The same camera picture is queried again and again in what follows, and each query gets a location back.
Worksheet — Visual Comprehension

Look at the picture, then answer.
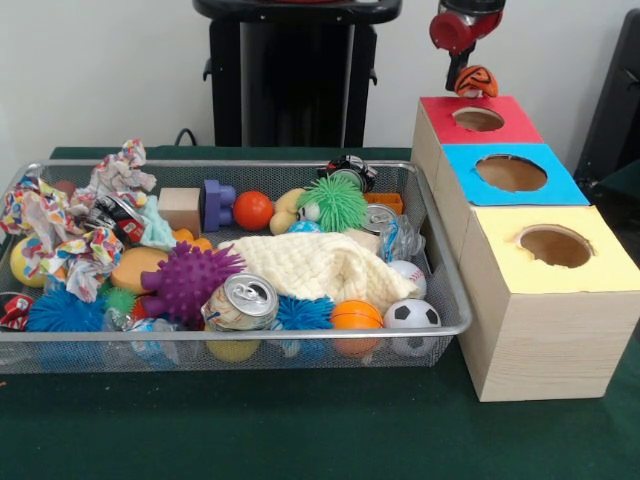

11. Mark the small red ball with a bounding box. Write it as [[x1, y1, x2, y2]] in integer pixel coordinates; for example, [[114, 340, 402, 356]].
[[234, 190, 276, 231]]

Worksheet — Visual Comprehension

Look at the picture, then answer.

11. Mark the green fuzzy toy with eyes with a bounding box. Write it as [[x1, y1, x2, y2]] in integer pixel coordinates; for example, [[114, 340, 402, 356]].
[[297, 175, 371, 233]]

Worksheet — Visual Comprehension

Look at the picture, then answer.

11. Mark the small soccer ball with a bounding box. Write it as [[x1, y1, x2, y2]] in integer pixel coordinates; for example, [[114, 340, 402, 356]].
[[385, 297, 445, 358]]

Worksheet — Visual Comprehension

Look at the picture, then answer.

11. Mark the purple spiky ball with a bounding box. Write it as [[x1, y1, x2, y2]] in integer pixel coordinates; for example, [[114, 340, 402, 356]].
[[143, 240, 248, 323]]

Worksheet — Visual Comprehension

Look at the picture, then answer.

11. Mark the small orange basketball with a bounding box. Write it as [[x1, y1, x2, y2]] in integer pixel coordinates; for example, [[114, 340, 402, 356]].
[[332, 299, 386, 357]]

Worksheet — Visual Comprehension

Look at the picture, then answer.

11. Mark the blue spiky ball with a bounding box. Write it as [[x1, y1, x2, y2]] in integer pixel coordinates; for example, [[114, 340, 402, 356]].
[[27, 284, 111, 335]]

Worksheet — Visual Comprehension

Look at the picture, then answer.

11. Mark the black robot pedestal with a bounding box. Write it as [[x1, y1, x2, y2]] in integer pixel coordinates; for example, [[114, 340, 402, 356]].
[[193, 0, 406, 149]]

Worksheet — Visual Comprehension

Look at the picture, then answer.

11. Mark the black chair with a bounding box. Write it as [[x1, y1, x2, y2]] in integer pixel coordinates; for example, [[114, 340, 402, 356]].
[[575, 8, 640, 201]]

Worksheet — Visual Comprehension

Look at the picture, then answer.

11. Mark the cream knitted cloth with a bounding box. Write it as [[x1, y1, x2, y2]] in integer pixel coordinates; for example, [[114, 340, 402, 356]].
[[222, 232, 421, 307]]

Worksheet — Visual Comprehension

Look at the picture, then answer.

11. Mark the orange striped tiger toy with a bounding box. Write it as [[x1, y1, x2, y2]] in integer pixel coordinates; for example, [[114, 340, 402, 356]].
[[454, 65, 500, 99]]

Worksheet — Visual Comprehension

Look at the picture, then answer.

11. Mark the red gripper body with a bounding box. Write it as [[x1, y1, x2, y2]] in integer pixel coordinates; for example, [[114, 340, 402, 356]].
[[430, 8, 506, 56]]

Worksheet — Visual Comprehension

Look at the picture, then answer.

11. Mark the clear mesh bin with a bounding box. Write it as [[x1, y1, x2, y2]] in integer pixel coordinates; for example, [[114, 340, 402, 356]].
[[0, 160, 475, 375]]

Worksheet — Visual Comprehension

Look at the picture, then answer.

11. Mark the crushed silver can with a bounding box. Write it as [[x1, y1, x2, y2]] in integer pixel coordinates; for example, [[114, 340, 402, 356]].
[[204, 272, 281, 333]]

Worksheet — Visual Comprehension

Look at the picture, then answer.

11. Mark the wooden box with three holes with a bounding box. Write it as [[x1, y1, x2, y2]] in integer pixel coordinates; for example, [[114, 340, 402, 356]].
[[412, 95, 640, 402]]

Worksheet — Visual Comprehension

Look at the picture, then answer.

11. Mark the plain wooden cube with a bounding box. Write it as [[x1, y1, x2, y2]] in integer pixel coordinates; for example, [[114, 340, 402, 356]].
[[160, 187, 204, 236]]

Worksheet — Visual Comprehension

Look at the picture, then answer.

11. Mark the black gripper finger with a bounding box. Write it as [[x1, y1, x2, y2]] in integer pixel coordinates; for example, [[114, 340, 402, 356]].
[[446, 50, 471, 93]]

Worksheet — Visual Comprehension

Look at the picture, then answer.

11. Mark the colourful patterned cloth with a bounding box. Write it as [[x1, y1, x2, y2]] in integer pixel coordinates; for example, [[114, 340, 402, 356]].
[[0, 140, 161, 301]]

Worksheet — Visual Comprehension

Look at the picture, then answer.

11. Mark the black cable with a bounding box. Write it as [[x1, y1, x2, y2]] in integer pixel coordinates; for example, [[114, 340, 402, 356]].
[[175, 127, 213, 148]]

